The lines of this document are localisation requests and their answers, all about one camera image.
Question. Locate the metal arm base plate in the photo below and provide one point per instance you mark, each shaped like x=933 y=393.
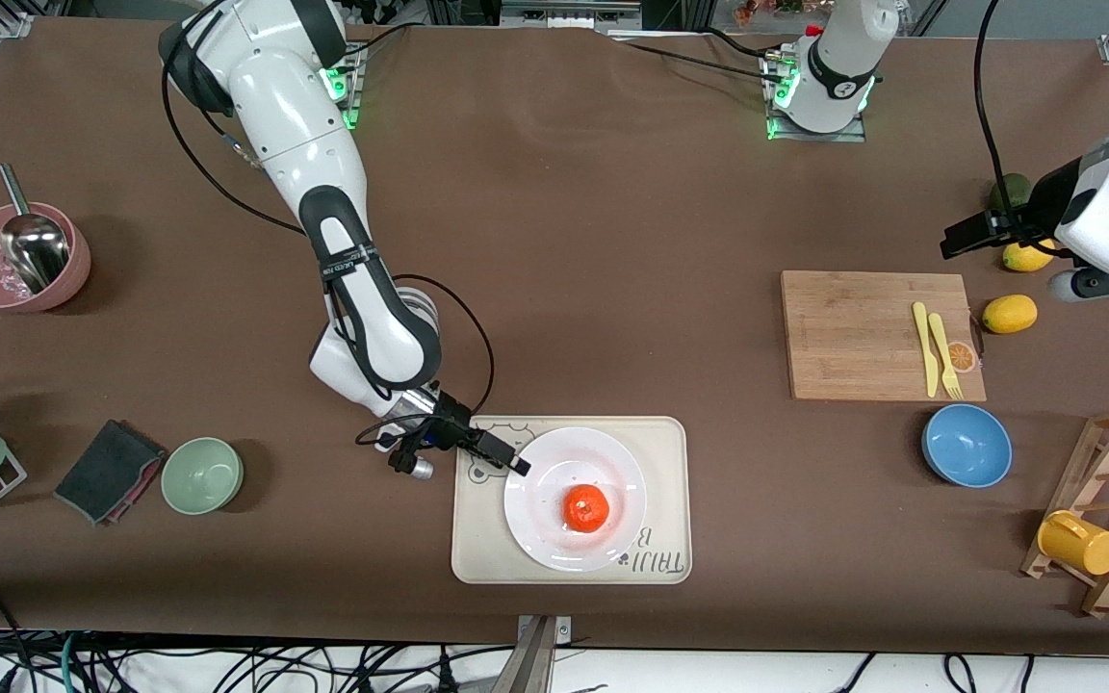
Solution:
x=843 y=137
x=354 y=115

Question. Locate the orange mandarin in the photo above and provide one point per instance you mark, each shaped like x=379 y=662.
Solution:
x=585 y=508

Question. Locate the yellow lemon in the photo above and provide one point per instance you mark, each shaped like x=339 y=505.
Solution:
x=1010 y=314
x=1021 y=261

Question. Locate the pink bowl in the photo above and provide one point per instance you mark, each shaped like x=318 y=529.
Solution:
x=79 y=274

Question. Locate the bamboo cutting board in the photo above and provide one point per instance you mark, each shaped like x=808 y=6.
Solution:
x=843 y=327

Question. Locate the aluminium frame beam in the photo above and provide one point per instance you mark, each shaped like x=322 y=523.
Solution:
x=569 y=12

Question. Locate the white round plate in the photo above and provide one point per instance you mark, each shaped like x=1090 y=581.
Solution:
x=535 y=520

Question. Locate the clear ice pieces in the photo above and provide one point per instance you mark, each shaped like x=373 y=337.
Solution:
x=4 y=279

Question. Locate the blue bowl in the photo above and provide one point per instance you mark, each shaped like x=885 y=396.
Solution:
x=967 y=446

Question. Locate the wooden mug rack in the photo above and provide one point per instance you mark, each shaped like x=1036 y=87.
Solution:
x=1096 y=472

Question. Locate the dark grey folded cloth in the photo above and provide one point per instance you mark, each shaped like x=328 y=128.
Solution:
x=107 y=470

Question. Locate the metal scoop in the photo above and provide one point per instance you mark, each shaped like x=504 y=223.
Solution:
x=35 y=250

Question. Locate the dark green avocado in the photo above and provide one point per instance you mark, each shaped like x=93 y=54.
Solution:
x=1009 y=187

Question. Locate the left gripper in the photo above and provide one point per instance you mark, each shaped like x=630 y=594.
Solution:
x=1035 y=206

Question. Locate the yellow plastic fork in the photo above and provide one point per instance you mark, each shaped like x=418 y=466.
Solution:
x=940 y=337

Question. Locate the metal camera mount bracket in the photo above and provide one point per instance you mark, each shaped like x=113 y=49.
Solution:
x=535 y=664

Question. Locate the pale green bowl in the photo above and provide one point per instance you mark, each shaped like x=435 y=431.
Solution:
x=201 y=476

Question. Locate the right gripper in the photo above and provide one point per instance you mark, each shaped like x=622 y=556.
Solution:
x=455 y=420

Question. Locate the yellow plastic knife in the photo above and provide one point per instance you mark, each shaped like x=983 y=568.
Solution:
x=926 y=356

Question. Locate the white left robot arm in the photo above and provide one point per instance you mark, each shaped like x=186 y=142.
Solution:
x=834 y=67

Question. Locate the yellow mug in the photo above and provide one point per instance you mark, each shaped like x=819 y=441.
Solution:
x=1084 y=547

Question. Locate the cream tray with bear print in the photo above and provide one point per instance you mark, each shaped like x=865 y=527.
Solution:
x=670 y=452

